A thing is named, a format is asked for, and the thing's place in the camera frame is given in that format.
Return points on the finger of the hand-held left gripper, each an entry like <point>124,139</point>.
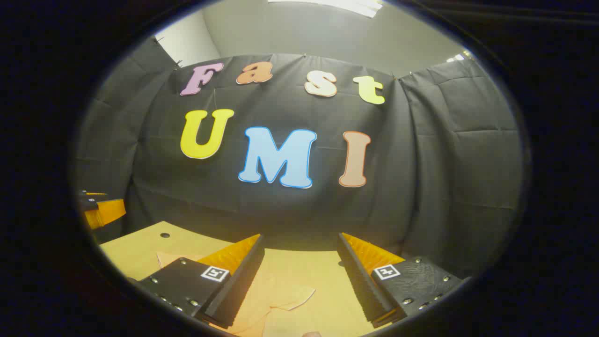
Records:
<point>89,194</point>
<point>106,213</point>

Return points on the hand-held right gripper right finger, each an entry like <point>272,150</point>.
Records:
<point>360,285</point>

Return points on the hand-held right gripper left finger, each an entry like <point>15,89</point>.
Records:
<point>241,285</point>

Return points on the orange collared T-shirt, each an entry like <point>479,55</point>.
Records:
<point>262,299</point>

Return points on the black backdrop cloth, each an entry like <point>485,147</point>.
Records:
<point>281,210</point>

